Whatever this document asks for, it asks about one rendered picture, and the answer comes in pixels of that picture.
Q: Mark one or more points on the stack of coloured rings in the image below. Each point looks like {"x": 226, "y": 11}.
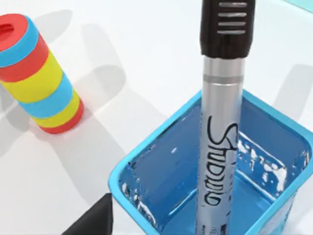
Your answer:
{"x": 39, "y": 73}

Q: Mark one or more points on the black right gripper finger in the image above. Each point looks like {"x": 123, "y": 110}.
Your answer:
{"x": 97, "y": 218}

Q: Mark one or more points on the light blue square box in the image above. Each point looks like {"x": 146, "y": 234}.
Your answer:
{"x": 256, "y": 186}

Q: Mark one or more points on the silver marker with black cap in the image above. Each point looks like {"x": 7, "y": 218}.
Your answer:
{"x": 218, "y": 137}

